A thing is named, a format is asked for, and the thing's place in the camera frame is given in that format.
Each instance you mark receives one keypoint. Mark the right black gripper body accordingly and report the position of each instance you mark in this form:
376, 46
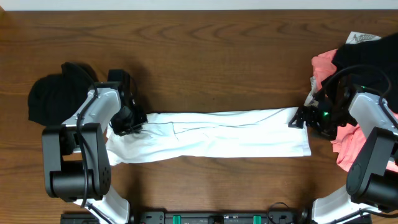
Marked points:
326, 122

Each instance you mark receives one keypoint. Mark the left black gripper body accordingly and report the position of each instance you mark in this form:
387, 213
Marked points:
129, 120

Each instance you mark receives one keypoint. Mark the white t-shirt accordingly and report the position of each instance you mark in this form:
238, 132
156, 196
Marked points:
232, 134

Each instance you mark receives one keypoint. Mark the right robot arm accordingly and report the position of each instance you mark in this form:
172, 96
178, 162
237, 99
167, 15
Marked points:
370, 188

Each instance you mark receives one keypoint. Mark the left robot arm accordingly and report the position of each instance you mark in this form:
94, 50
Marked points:
76, 162

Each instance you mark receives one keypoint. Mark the coral pink garment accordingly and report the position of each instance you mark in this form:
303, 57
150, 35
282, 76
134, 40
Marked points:
350, 139

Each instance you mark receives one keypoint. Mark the black t-shirt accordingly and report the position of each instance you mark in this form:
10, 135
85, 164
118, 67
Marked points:
381, 54

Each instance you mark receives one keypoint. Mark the white leaf-print garment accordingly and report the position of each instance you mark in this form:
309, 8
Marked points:
323, 66

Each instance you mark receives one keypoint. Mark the folded black garment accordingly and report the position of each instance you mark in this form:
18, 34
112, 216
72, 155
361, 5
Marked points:
56, 97

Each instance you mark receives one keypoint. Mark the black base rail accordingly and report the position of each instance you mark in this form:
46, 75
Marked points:
275, 215

